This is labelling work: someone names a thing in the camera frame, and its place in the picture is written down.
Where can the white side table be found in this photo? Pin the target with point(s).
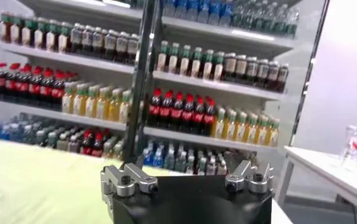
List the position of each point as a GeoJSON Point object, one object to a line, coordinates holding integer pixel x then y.
{"type": "Point", "coordinates": [333, 170]}

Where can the light green polo shirt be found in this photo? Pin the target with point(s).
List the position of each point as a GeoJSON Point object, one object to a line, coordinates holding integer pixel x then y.
{"type": "Point", "coordinates": [44, 188]}

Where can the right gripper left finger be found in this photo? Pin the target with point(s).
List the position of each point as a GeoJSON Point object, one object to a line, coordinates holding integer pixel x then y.
{"type": "Point", "coordinates": [126, 179]}

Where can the dark tea bottle green cap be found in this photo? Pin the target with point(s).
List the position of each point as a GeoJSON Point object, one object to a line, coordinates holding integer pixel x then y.
{"type": "Point", "coordinates": [15, 35]}
{"type": "Point", "coordinates": [5, 32]}
{"type": "Point", "coordinates": [218, 70]}
{"type": "Point", "coordinates": [173, 62]}
{"type": "Point", "coordinates": [207, 69]}
{"type": "Point", "coordinates": [184, 65]}
{"type": "Point", "coordinates": [63, 42]}
{"type": "Point", "coordinates": [196, 67]}
{"type": "Point", "coordinates": [26, 36]}
{"type": "Point", "coordinates": [51, 41]}
{"type": "Point", "coordinates": [162, 61]}
{"type": "Point", "coordinates": [39, 39]}

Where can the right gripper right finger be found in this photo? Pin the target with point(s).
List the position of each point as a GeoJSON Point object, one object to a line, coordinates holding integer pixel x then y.
{"type": "Point", "coordinates": [251, 179]}

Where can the clear greenish water bottle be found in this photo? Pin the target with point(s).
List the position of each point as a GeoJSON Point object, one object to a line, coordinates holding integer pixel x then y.
{"type": "Point", "coordinates": [291, 25]}
{"type": "Point", "coordinates": [248, 18]}
{"type": "Point", "coordinates": [259, 19]}
{"type": "Point", "coordinates": [269, 21]}
{"type": "Point", "coordinates": [280, 22]}
{"type": "Point", "coordinates": [238, 16]}

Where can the yellow tea bottle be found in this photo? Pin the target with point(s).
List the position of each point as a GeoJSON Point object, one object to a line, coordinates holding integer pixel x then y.
{"type": "Point", "coordinates": [273, 137]}
{"type": "Point", "coordinates": [102, 109]}
{"type": "Point", "coordinates": [230, 129]}
{"type": "Point", "coordinates": [78, 105]}
{"type": "Point", "coordinates": [219, 128]}
{"type": "Point", "coordinates": [262, 134]}
{"type": "Point", "coordinates": [91, 107]}
{"type": "Point", "coordinates": [241, 131]}
{"type": "Point", "coordinates": [114, 110]}
{"type": "Point", "coordinates": [251, 133]}
{"type": "Point", "coordinates": [124, 112]}
{"type": "Point", "coordinates": [67, 103]}

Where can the dark bottle beige label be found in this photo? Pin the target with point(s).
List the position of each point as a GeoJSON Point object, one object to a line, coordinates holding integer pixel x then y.
{"type": "Point", "coordinates": [230, 65]}
{"type": "Point", "coordinates": [241, 67]}

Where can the white beverage display cabinet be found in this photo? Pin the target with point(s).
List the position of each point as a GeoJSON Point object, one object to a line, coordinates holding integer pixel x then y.
{"type": "Point", "coordinates": [214, 85]}
{"type": "Point", "coordinates": [74, 58]}

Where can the blue water bottle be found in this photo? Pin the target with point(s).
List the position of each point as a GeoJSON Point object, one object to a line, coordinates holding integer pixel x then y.
{"type": "Point", "coordinates": [192, 11]}
{"type": "Point", "coordinates": [147, 158]}
{"type": "Point", "coordinates": [169, 9]}
{"type": "Point", "coordinates": [214, 13]}
{"type": "Point", "coordinates": [226, 15]}
{"type": "Point", "coordinates": [203, 12]}
{"type": "Point", "coordinates": [157, 159]}
{"type": "Point", "coordinates": [181, 10]}

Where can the dark bottle blue-white label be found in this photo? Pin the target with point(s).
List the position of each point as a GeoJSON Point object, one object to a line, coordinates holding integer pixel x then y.
{"type": "Point", "coordinates": [262, 71]}
{"type": "Point", "coordinates": [251, 69]}
{"type": "Point", "coordinates": [272, 73]}
{"type": "Point", "coordinates": [282, 76]}
{"type": "Point", "coordinates": [110, 44]}
{"type": "Point", "coordinates": [122, 45]}
{"type": "Point", "coordinates": [87, 39]}
{"type": "Point", "coordinates": [76, 38]}
{"type": "Point", "coordinates": [132, 47]}
{"type": "Point", "coordinates": [98, 41]}

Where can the glass cabinet door black frame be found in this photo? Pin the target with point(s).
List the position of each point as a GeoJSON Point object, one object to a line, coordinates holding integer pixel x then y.
{"type": "Point", "coordinates": [309, 70]}

